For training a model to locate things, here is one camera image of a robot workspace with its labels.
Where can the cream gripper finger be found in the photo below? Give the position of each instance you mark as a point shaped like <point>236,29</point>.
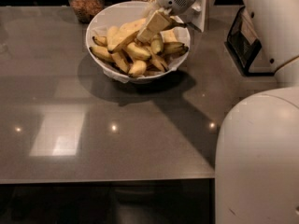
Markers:
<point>155,23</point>

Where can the large top banana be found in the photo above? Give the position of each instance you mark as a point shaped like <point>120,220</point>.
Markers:
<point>129,31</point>

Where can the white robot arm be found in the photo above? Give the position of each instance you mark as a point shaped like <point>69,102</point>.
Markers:
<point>257,156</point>

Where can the upright short banana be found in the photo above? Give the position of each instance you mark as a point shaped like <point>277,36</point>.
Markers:
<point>157,44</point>

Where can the right dark-tipped banana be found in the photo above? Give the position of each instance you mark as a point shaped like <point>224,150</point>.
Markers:
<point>175,47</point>

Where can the centre banana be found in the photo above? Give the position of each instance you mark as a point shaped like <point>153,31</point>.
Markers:
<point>136,52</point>

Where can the front small banana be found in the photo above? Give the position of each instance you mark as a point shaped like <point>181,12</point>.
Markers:
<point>138,68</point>

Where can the small banana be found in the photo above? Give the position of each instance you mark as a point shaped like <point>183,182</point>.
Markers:
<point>100,40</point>
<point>138,68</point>

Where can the lower left banana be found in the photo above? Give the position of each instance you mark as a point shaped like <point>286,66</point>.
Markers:
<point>121,61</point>

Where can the white bowl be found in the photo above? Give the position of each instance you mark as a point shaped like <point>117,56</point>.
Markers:
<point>121,13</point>

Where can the small left banana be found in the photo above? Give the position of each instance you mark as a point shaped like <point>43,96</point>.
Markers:
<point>100,40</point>

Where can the left edge banana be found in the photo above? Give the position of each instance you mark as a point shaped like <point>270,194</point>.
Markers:
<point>101,53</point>

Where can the glass jar brown nuts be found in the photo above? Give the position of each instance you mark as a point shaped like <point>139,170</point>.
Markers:
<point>86,10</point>

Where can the black wire basket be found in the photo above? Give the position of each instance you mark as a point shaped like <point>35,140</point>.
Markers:
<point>245,47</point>

